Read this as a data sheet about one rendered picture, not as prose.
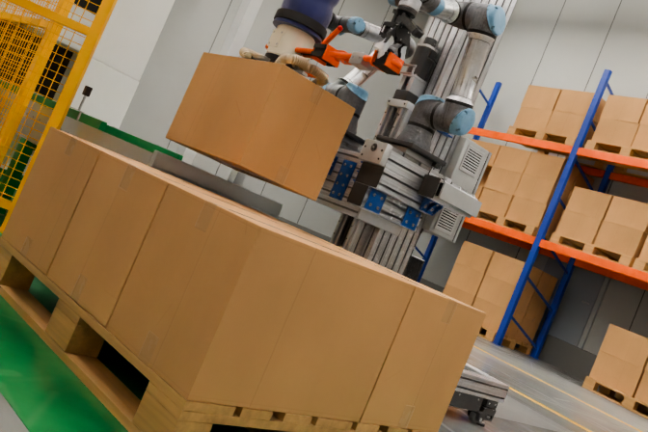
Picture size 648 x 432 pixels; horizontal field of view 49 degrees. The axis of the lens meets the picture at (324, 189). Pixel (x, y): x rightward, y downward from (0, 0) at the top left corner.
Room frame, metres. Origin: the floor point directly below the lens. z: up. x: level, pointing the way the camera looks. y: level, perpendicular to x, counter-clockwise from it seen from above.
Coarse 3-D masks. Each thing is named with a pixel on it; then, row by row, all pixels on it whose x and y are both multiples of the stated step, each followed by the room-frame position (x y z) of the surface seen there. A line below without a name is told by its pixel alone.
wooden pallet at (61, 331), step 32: (0, 256) 2.33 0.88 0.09; (0, 288) 2.26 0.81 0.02; (32, 320) 2.06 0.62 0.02; (64, 320) 1.94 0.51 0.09; (96, 320) 1.84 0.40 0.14; (64, 352) 1.90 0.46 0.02; (96, 352) 1.96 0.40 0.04; (128, 352) 1.70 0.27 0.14; (96, 384) 1.76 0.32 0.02; (160, 384) 1.59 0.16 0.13; (128, 416) 1.65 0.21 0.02; (160, 416) 1.56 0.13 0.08; (192, 416) 1.54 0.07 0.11; (224, 416) 1.60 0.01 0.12; (256, 416) 1.67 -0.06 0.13; (288, 416) 1.74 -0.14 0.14
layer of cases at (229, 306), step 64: (64, 192) 2.17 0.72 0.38; (128, 192) 1.92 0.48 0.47; (192, 192) 1.81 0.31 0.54; (64, 256) 2.05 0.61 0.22; (128, 256) 1.83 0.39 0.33; (192, 256) 1.65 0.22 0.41; (256, 256) 1.54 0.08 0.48; (320, 256) 1.66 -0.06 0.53; (128, 320) 1.75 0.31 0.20; (192, 320) 1.58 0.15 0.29; (256, 320) 1.59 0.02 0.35; (320, 320) 1.72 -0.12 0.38; (384, 320) 1.89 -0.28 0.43; (448, 320) 2.09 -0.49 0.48; (192, 384) 1.52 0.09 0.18; (256, 384) 1.64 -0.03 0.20; (320, 384) 1.79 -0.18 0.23; (384, 384) 1.96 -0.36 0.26; (448, 384) 2.18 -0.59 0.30
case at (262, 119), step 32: (224, 64) 2.83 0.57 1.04; (256, 64) 2.66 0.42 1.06; (192, 96) 2.93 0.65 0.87; (224, 96) 2.75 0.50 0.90; (256, 96) 2.59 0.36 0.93; (288, 96) 2.58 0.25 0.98; (320, 96) 2.67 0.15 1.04; (192, 128) 2.85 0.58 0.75; (224, 128) 2.68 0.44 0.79; (256, 128) 2.54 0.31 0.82; (288, 128) 2.62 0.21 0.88; (320, 128) 2.71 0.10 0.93; (224, 160) 2.68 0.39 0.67; (256, 160) 2.57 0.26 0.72; (288, 160) 2.66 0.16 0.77; (320, 160) 2.75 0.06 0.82
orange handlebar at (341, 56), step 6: (300, 48) 2.79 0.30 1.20; (306, 48) 2.76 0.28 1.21; (330, 54) 2.64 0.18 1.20; (336, 54) 2.61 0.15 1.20; (342, 54) 2.58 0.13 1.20; (348, 54) 2.56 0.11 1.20; (336, 60) 2.67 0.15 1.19; (342, 60) 2.60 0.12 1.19; (348, 60) 2.61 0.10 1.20; (366, 60) 2.48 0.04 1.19; (396, 60) 2.38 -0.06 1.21; (372, 66) 2.52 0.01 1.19; (396, 66) 2.39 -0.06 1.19; (306, 72) 3.19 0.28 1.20
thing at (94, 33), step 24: (0, 0) 3.20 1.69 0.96; (24, 0) 3.19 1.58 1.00; (48, 24) 3.22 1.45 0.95; (72, 24) 3.22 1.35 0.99; (96, 24) 3.22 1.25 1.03; (72, 72) 3.22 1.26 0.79; (24, 96) 3.23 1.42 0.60; (72, 96) 3.24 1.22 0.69; (0, 144) 3.23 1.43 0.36; (24, 144) 3.23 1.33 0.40; (0, 192) 3.24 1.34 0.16
